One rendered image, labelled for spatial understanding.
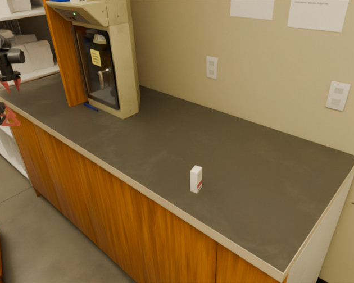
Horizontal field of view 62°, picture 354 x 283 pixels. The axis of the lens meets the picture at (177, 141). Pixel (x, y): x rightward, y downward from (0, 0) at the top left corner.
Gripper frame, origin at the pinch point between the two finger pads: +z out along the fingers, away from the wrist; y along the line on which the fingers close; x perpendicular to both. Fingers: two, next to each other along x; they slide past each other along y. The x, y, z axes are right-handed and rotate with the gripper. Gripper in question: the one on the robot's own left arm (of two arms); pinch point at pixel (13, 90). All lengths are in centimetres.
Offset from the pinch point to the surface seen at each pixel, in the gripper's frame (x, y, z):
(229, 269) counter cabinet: -133, 7, 33
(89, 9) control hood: -46, 25, -39
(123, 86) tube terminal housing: -46, 37, -2
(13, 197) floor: 68, -8, 110
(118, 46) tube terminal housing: -46, 37, -22
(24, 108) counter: 11.1, 5.7, 15.6
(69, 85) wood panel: -9.2, 26.8, 3.0
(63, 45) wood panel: -9.1, 28.6, -19.1
